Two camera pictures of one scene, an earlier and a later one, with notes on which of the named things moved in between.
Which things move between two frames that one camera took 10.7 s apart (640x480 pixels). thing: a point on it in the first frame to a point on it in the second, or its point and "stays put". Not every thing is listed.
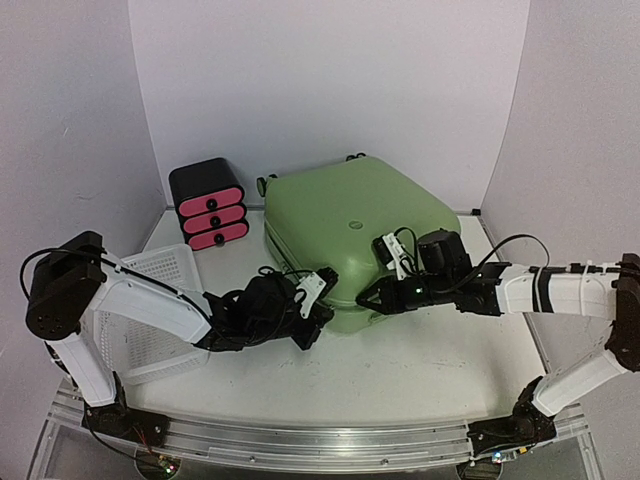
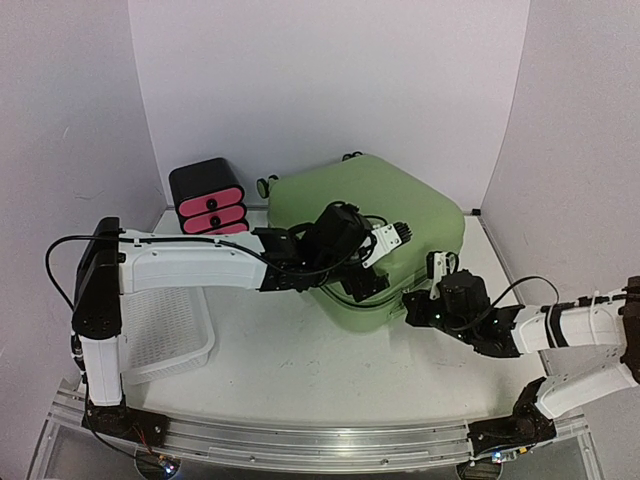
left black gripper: [321, 317] to [366, 286]
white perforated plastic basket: [140, 353] stays put
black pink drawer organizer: [209, 203] stays put
